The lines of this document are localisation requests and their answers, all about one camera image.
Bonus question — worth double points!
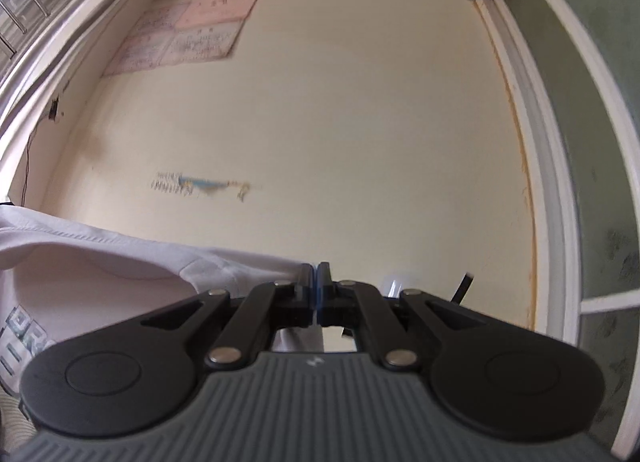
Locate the white printed t-shirt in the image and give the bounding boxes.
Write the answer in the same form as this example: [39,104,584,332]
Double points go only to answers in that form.
[1,205,300,396]

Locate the white window frame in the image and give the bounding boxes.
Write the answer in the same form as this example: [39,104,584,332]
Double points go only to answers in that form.
[475,0,639,460]

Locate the black tape strips on wall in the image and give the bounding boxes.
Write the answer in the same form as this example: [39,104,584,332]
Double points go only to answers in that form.
[451,273,474,305]

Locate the thin black wall cable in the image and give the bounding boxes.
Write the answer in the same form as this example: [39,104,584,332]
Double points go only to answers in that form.
[19,96,61,208]

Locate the pink paper wall poster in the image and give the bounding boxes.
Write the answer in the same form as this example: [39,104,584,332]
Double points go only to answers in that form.
[103,0,258,77]

